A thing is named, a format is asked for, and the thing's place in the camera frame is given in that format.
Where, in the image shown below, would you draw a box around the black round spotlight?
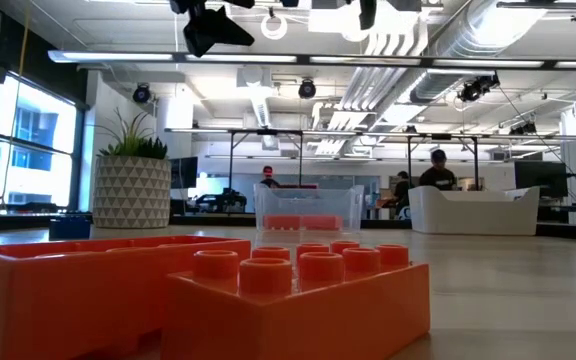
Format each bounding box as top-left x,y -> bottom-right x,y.
132,83 -> 152,105
297,78 -> 318,100

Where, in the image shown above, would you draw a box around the orange toy building block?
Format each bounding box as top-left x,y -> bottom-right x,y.
0,234 -> 253,360
160,240 -> 432,360
300,214 -> 344,232
262,214 -> 302,232

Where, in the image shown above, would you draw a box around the black background station frame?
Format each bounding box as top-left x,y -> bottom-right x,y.
226,128 -> 305,201
406,132 -> 480,191

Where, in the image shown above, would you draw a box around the black computer monitor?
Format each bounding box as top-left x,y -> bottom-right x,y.
169,155 -> 200,190
513,159 -> 569,200

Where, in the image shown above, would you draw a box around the black aluminium table frame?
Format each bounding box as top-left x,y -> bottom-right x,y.
0,212 -> 576,244

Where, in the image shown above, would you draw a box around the white plastic bin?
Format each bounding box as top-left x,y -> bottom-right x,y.
407,184 -> 541,237

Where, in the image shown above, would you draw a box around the black ceiling track lights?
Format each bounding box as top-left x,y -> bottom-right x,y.
456,73 -> 502,104

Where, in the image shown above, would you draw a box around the triangle-patterned planter pot with plant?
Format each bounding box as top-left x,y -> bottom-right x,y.
92,107 -> 173,230

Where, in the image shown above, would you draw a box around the person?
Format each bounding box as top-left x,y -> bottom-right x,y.
259,165 -> 283,190
381,170 -> 413,211
418,148 -> 459,192

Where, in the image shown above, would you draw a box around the white hanging ring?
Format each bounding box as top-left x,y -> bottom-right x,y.
260,12 -> 289,41

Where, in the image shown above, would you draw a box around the clear plastic bin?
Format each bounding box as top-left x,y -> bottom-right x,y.
252,183 -> 365,234

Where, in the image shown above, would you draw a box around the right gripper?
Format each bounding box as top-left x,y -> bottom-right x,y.
357,0 -> 423,31

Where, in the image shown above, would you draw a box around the long linear ceiling light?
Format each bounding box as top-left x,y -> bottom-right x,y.
46,48 -> 576,70

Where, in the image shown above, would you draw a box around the small square blue building block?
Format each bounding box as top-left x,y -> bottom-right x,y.
47,214 -> 93,241

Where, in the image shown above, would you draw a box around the silver ventilation duct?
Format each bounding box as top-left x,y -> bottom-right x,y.
410,0 -> 552,104

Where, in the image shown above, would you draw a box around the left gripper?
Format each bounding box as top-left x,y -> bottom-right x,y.
169,0 -> 257,59

